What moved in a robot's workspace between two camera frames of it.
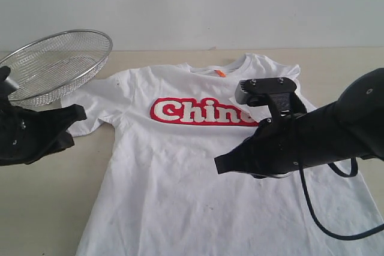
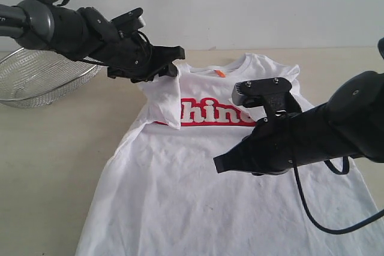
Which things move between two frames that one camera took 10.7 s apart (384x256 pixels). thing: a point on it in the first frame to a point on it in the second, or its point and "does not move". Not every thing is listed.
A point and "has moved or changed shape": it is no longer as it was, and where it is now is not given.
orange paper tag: x=221 y=74 does not move
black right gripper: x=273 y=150 does not move
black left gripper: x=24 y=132 to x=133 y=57
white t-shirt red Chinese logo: x=152 y=186 has moved or changed shape
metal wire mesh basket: x=47 y=69 does not move
